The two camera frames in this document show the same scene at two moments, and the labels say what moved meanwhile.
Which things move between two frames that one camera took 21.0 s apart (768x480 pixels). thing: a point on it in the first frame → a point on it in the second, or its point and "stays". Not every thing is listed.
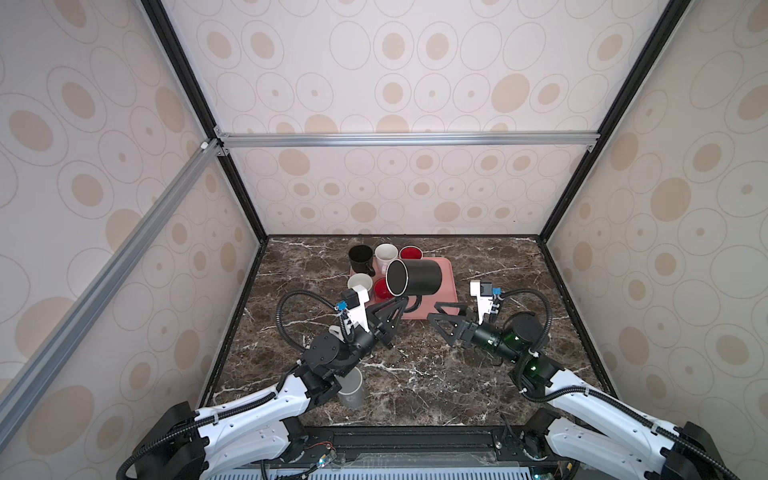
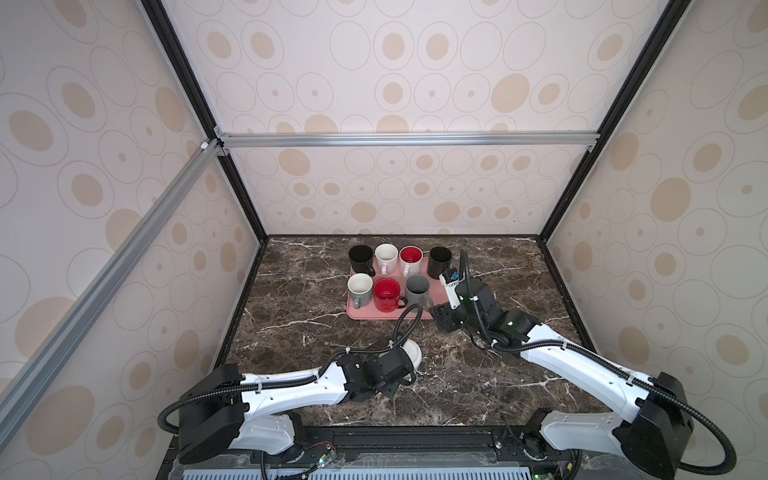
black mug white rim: (413, 277) → (439, 261)
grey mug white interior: (360, 279) stays
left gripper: (379, 325) → (393, 389)
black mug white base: (361, 259) stays
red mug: (382, 289) stays
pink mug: (384, 254) stays
